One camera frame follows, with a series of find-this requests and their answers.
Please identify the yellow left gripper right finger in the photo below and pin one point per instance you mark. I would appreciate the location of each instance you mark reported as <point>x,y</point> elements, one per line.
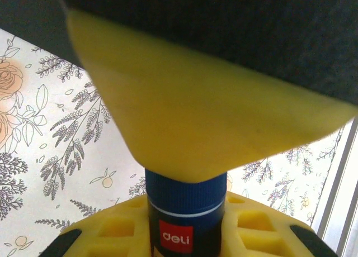
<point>265,234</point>

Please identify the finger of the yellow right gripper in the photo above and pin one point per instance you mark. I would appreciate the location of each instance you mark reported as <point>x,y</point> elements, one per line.
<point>195,114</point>

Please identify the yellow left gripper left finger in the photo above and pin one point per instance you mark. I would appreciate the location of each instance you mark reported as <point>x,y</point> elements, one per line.
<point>112,234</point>

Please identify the blue glue stick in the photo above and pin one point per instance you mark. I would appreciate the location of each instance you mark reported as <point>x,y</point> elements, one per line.
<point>186,234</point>

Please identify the blue glue stick cap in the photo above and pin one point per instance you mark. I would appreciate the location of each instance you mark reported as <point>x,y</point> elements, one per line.
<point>186,194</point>

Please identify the wide aluminium frame rail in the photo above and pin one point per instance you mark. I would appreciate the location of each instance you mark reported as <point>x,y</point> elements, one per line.
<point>339,198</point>

